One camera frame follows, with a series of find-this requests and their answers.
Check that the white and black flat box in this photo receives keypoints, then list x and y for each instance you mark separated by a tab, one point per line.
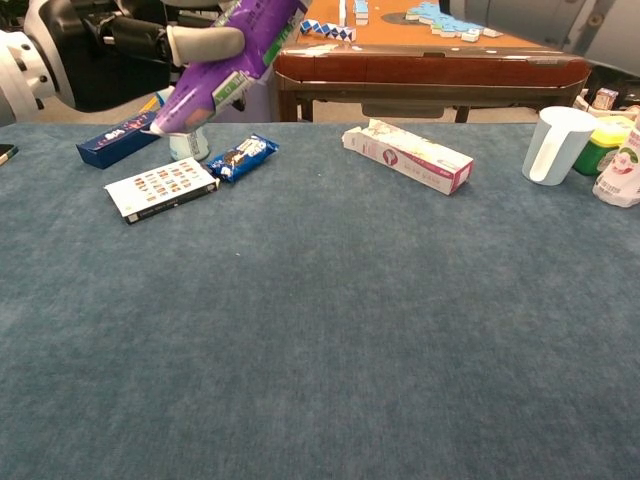
160	192

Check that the brown mahjong table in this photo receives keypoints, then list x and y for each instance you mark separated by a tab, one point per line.
425	70

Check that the purple toothpaste tube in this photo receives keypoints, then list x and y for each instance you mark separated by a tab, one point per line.
210	85

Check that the white pouch with pink print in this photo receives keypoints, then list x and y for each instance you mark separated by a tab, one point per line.
622	175

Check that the light blue cup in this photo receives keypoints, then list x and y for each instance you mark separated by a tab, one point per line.
555	145

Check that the dark blue long box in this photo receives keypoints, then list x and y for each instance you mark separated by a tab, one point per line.
115	142

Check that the blue tablecloth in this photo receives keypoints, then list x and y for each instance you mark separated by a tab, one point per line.
320	325

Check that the green jar with yellow lid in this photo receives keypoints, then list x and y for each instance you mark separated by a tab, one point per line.
600	150

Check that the blue cookie packet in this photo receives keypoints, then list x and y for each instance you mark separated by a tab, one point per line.
242	156

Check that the pink white carton box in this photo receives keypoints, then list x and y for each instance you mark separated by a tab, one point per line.
410	157

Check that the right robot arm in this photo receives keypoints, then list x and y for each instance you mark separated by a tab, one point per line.
550	25

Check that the black bag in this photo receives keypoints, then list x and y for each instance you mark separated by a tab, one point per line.
625	90

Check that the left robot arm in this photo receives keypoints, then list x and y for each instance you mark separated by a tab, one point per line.
20	65

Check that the pile of blue mahjong tiles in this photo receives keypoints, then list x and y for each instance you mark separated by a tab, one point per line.
440	22

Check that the white milk drink bottle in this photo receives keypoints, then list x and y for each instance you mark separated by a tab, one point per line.
192	145

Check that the blue white snake puzzle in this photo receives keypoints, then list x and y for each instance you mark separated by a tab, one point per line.
327	30

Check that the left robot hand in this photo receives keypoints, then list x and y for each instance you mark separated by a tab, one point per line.
115	55

